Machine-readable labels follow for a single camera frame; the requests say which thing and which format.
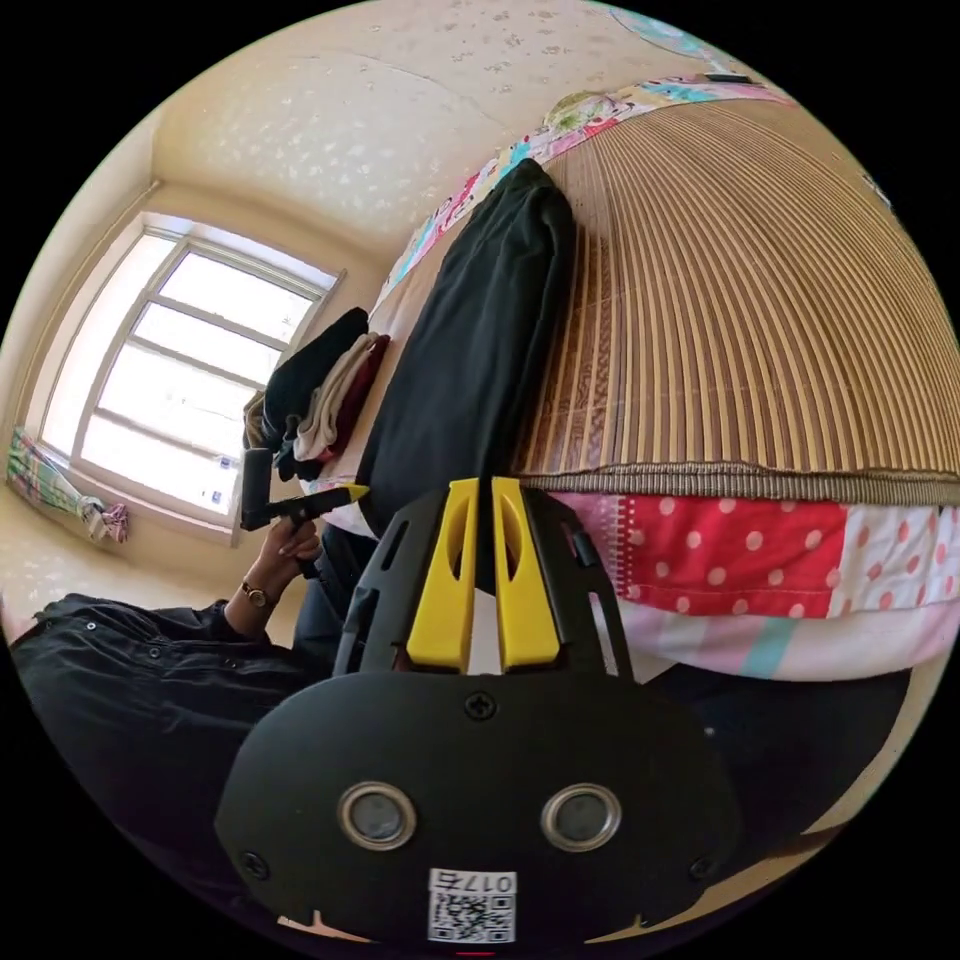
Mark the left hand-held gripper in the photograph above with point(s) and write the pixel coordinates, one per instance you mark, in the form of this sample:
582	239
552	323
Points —
301	511

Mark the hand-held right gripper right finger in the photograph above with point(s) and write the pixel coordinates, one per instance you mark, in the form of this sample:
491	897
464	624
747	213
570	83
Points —
526	607

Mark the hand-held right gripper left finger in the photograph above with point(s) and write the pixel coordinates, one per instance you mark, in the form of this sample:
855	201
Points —
439	600

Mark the person's left forearm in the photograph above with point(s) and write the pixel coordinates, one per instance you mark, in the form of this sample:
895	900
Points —
251	607

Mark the black pants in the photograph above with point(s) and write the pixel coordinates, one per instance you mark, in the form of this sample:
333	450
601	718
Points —
465	337

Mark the person's left hand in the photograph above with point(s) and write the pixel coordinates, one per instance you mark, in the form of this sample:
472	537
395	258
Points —
289	551

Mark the pile of clothes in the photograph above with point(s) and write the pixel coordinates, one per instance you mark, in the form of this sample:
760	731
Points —
330	390

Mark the window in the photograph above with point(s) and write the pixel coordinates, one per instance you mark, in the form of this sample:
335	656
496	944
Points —
180	375

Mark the person's body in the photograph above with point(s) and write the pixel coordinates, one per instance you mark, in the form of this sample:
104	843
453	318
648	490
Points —
150	712

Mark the floral curtain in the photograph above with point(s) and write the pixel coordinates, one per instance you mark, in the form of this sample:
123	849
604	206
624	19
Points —
45	469

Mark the bed with woven mat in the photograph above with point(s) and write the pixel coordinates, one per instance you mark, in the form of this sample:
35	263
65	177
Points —
750	300

